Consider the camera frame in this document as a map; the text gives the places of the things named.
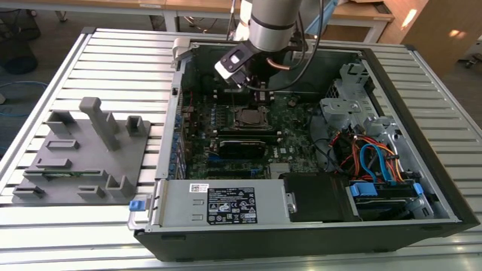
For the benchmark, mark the thin metal locking lever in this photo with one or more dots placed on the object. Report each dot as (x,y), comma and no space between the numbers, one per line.
(233,100)
(257,121)

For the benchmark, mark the silver CPU plate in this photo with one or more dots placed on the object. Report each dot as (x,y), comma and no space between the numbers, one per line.
(251,117)

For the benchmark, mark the black RAM slot bank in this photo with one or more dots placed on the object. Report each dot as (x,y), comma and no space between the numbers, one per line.
(243,98)
(244,135)

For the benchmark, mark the black CPU socket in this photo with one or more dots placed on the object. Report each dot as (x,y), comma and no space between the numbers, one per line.
(235,120)

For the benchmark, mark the black expansion slot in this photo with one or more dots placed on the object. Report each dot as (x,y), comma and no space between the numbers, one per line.
(229,173)

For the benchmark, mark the black round part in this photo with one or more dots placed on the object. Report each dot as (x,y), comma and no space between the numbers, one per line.
(206,84)

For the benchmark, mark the pale blue teach pendant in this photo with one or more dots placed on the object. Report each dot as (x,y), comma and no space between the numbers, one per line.
(312,26)

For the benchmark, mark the silver metal drive cage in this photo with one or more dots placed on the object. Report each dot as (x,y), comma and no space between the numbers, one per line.
(337,107)

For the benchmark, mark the black graphics card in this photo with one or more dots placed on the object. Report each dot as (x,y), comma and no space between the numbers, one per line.
(240,149)

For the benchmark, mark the green motherboard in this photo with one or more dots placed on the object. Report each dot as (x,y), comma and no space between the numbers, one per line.
(296,146)

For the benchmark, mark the silver chipset heatsink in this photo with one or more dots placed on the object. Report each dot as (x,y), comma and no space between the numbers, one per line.
(279,168)

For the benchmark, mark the black plastic shroud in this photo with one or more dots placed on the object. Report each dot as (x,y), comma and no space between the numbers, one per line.
(319,197)

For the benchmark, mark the hard disk in blue carrier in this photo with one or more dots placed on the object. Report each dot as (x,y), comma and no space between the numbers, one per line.
(363,190)

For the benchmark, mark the silver power supply unit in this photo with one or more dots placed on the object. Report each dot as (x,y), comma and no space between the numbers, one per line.
(176,203)

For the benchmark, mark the wooden cabinet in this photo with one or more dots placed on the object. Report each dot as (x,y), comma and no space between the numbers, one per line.
(443,28)

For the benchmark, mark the grey parts rack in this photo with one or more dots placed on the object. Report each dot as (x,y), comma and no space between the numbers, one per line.
(93,169)

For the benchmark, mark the blue plastic latch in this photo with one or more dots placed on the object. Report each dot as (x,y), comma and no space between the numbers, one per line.
(136,206)

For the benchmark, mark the white wheeled stand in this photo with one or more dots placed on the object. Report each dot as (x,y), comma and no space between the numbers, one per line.
(475,49)

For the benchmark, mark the black open PC case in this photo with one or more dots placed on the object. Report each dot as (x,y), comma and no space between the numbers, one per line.
(263,242)

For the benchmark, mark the green RAM stick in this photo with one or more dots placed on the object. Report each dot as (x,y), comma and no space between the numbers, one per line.
(60,175)

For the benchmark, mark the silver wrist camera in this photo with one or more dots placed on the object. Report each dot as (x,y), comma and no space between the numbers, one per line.
(231,63)

